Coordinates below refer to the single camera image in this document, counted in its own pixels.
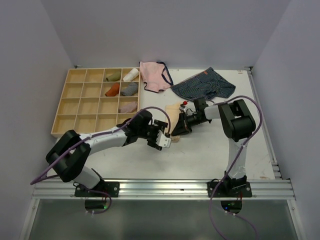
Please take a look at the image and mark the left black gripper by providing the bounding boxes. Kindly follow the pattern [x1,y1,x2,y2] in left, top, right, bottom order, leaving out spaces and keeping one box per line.
[138,119,168,150]

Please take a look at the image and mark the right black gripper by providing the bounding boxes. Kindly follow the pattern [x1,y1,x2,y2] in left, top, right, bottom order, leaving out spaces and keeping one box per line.
[171,111,205,136]

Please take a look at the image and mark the beige underwear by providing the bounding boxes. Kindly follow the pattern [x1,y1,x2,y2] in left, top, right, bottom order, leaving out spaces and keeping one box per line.
[165,102,181,143]

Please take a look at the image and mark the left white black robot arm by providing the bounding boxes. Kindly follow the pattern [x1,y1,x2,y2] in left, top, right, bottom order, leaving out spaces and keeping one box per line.
[45,110,171,197]

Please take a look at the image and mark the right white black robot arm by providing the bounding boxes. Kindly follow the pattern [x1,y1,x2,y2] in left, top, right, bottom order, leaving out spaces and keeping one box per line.
[171,98,256,197]

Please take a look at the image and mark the mauve rolled underwear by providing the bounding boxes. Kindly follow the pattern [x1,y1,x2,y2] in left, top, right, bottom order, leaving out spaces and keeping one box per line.
[119,102,138,114]

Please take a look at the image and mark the grey rolled underwear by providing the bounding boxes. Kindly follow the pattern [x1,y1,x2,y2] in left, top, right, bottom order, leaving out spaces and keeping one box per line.
[120,82,139,97]

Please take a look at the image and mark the pink underwear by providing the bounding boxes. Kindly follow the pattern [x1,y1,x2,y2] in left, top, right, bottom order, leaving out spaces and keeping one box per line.
[139,61,174,93]

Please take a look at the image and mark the orange rolled underwear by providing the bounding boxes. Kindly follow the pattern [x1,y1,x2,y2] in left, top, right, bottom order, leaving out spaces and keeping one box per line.
[104,83,120,97]

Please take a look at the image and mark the white rolled underwear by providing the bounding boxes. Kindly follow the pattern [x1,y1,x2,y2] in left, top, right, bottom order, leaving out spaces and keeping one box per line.
[122,68,139,82]

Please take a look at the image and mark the olive rolled underwear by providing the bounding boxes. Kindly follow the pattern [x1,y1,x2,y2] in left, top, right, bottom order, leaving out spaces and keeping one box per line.
[105,71,121,82]

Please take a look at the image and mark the blue striped boxer shorts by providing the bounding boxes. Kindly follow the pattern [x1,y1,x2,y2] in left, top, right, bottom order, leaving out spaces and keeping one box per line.
[171,67,236,100]

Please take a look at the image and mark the wooden compartment tray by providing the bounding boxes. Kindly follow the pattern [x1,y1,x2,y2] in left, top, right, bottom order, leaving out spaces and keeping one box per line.
[51,67,142,138]

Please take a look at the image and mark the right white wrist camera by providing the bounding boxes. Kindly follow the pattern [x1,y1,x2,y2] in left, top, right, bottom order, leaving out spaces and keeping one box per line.
[179,101,190,115]

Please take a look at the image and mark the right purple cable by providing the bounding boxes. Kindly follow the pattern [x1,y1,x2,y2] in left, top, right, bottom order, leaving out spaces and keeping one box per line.
[184,95,264,240]

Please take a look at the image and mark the purple cable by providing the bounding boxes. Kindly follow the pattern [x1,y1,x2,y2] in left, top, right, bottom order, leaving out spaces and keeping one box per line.
[29,106,172,215]
[184,95,264,240]

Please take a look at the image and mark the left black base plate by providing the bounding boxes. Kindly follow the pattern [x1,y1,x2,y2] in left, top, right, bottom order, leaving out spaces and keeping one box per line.
[74,181,120,198]

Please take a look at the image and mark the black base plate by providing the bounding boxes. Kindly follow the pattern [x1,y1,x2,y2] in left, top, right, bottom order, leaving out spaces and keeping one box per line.
[206,181,253,198]
[74,181,120,198]

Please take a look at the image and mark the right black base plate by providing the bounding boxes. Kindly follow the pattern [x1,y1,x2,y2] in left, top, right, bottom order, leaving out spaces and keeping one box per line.
[206,181,253,198]

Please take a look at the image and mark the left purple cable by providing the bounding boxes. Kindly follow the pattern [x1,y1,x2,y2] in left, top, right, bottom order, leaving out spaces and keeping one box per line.
[29,106,172,215]

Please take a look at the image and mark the aluminium mounting rail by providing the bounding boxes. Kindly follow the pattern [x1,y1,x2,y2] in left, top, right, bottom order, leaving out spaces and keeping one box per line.
[32,178,296,200]

